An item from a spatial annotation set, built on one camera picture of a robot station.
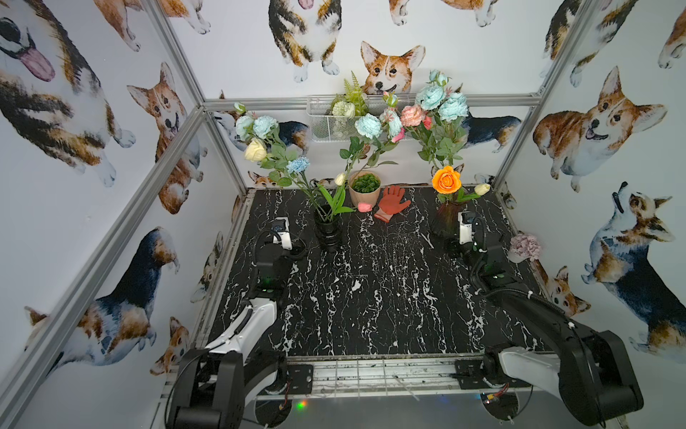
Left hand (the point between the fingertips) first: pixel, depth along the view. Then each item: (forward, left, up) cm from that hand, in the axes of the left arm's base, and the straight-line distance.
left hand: (295, 225), depth 84 cm
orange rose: (+3, -44, +16) cm, 47 cm away
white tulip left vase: (+9, -13, 0) cm, 15 cm away
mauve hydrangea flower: (-3, -77, -10) cm, 77 cm away
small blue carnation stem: (+11, -3, +15) cm, 19 cm away
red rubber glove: (+25, -34, -19) cm, 46 cm away
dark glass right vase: (+9, -52, -10) cm, 54 cm away
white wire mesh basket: (+29, -8, +16) cm, 34 cm away
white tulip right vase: (+5, -57, +10) cm, 58 cm away
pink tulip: (+3, -22, +4) cm, 22 cm away
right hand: (-1, -50, -1) cm, 50 cm away
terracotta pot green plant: (+26, -23, -10) cm, 36 cm away
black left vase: (+3, -10, -6) cm, 12 cm away
